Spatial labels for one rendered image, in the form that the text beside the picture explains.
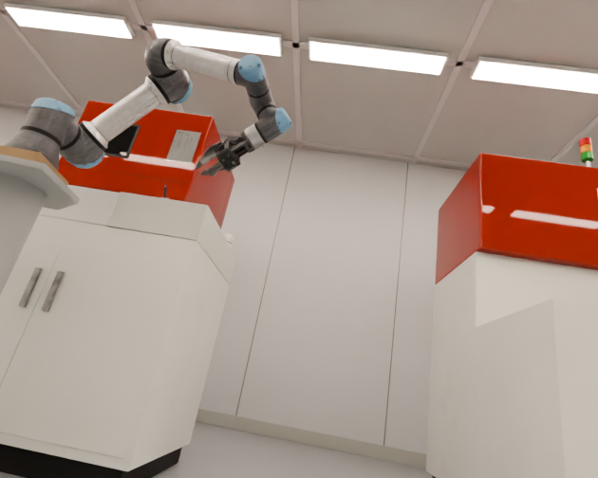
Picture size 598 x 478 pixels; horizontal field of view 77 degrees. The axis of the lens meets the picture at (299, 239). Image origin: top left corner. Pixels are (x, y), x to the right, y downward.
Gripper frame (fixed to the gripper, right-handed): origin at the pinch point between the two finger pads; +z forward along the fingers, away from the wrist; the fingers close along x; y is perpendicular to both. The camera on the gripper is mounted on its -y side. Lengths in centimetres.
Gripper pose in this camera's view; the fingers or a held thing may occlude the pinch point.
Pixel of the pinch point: (201, 168)
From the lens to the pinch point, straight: 139.3
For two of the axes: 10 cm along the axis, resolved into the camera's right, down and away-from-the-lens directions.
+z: -8.6, 4.9, 1.6
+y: 1.6, 5.6, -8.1
